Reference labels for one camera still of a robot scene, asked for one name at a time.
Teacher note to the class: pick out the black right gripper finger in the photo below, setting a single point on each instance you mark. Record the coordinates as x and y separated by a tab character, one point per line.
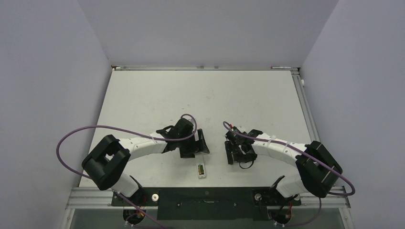
243	155
229	149

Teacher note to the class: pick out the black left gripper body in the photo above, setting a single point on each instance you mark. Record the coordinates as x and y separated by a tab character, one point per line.
190	142

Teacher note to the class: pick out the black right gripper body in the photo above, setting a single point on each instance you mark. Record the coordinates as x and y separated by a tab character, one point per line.
237	151

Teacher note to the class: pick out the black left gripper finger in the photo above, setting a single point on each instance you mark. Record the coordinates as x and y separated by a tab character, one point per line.
188	152
201	143

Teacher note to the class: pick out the white remote control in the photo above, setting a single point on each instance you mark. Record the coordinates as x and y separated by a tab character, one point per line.
200	161

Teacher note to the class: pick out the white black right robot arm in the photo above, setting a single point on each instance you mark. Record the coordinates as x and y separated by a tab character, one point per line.
317	169

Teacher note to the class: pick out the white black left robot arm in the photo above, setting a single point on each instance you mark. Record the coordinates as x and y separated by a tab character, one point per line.
105	164

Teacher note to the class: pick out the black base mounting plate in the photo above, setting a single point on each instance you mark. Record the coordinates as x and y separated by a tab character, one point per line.
211	203

